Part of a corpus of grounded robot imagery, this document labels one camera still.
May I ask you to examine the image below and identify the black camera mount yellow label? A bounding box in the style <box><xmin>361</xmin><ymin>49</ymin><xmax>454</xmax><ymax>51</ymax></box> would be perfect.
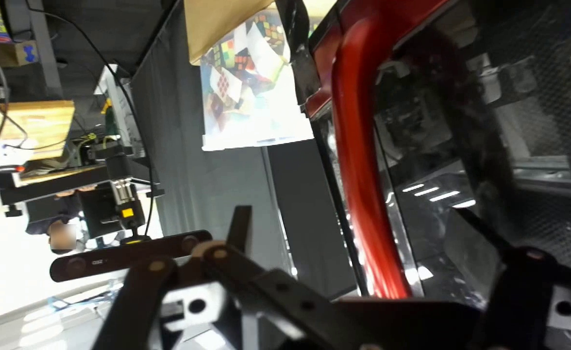
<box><xmin>78</xmin><ymin>144</ymin><xmax>155</xmax><ymax>240</ymax></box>

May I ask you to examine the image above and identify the colourful printed poster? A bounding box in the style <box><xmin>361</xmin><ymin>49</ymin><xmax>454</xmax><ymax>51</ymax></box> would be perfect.
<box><xmin>198</xmin><ymin>4</ymin><xmax>318</xmax><ymax>156</ymax></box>

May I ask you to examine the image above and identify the grey partition panel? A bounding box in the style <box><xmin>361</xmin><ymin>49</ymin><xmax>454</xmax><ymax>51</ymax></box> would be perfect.
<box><xmin>128</xmin><ymin>0</ymin><xmax>359</xmax><ymax>300</ymax></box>

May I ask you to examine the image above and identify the red microwave door with handle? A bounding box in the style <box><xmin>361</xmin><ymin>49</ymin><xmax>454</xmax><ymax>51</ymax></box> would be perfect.
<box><xmin>293</xmin><ymin>0</ymin><xmax>571</xmax><ymax>308</ymax></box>

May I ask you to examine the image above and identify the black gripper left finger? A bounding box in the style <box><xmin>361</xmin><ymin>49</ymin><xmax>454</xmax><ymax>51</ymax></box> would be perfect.
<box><xmin>93</xmin><ymin>205</ymin><xmax>367</xmax><ymax>350</ymax></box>

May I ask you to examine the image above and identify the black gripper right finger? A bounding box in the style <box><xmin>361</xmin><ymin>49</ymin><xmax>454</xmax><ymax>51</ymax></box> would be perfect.
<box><xmin>458</xmin><ymin>208</ymin><xmax>561</xmax><ymax>350</ymax></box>

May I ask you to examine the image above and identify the black stereo camera bar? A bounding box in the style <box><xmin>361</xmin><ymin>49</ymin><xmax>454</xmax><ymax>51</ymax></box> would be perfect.
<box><xmin>48</xmin><ymin>230</ymin><xmax>216</xmax><ymax>284</ymax></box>

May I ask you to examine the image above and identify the person in dark shirt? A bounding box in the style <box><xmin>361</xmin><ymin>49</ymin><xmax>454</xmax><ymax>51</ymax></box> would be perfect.
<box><xmin>23</xmin><ymin>193</ymin><xmax>85</xmax><ymax>257</ymax></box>

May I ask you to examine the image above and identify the light wooden board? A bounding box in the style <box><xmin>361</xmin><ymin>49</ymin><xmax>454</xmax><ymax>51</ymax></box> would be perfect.
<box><xmin>0</xmin><ymin>98</ymin><xmax>78</xmax><ymax>171</ymax></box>

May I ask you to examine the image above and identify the brown cardboard box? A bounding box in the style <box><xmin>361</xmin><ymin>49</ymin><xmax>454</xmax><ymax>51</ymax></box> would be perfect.
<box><xmin>182</xmin><ymin>0</ymin><xmax>276</xmax><ymax>68</ymax></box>

